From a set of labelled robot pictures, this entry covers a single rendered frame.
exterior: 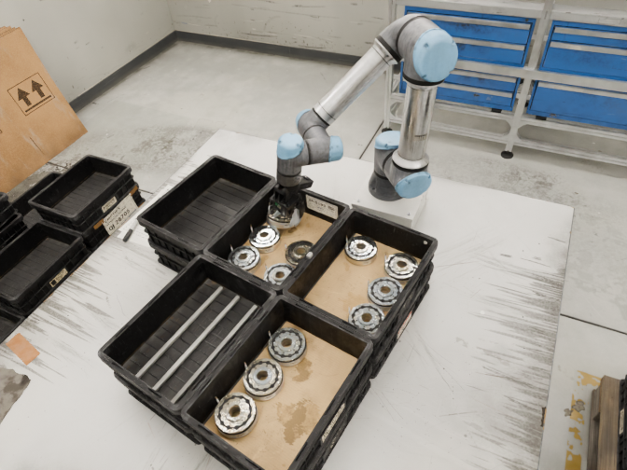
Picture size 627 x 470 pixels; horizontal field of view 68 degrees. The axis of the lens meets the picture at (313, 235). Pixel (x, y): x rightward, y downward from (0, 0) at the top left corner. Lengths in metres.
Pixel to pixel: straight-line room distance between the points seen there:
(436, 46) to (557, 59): 1.81
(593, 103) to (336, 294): 2.17
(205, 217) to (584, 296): 1.86
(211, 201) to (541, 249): 1.19
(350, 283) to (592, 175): 2.25
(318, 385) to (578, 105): 2.40
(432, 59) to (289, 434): 0.99
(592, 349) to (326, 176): 1.43
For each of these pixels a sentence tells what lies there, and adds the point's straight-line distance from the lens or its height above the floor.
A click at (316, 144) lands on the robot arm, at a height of 1.18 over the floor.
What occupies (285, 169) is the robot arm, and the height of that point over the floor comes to 1.13.
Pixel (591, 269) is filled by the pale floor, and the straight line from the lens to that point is 2.80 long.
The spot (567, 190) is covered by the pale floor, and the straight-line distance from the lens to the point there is 3.22.
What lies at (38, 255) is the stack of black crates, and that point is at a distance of 2.60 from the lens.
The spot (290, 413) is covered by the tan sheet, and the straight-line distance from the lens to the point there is 1.24.
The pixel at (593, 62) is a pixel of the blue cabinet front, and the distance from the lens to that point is 3.06.
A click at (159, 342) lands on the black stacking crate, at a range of 1.43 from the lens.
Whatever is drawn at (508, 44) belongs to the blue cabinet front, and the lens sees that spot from 3.03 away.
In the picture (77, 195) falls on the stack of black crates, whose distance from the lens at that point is 2.64.
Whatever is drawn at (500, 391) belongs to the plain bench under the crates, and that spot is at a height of 0.70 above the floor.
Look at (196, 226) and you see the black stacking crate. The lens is 1.70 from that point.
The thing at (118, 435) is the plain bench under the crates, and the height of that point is 0.70.
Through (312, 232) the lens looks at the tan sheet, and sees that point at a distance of 1.58.
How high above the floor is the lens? 1.97
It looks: 46 degrees down
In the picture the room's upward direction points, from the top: 6 degrees counter-clockwise
